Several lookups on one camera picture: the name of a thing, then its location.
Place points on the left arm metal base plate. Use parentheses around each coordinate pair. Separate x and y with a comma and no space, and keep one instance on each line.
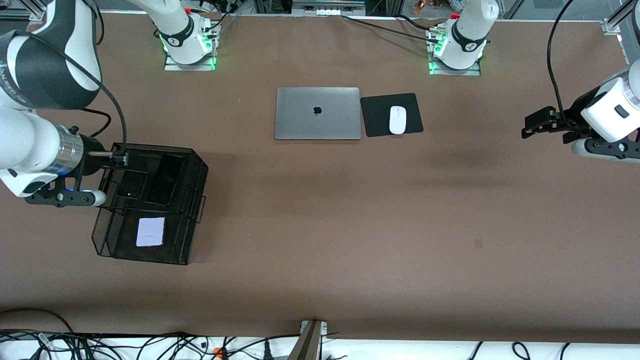
(455,71)

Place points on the black slab smartphone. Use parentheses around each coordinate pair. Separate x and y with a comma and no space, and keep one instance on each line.
(166,180)

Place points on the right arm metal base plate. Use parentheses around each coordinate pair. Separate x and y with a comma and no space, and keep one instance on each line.
(190,66)

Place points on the black mouse pad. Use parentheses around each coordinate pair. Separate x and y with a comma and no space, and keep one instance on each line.
(377,117)

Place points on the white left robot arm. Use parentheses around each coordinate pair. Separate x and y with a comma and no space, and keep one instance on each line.
(465,40)

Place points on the grey power strip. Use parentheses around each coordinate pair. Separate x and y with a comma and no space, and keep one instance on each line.
(327,10)

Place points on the white computer mouse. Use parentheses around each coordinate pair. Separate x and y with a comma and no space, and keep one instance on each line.
(397,120)

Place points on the metal camera post bracket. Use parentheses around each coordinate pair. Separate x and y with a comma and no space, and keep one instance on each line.
(310,342)

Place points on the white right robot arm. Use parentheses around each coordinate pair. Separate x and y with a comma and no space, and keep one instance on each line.
(35,135)

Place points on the black flip phone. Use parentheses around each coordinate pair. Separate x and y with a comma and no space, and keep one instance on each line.
(132,185)

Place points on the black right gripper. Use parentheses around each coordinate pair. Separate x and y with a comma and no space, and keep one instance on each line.
(92,148)

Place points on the aluminium frame profile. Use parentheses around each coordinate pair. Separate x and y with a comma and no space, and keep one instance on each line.
(20,12)

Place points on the lavender flip phone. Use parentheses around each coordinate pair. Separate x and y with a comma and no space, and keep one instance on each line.
(150,232)

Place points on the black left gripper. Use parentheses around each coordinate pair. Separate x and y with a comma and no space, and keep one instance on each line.
(576,113)

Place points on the aluminium frame corner bracket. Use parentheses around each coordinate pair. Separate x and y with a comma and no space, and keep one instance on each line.
(611,26)

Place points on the silver closed laptop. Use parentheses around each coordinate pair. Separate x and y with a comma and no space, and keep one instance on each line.
(317,114)

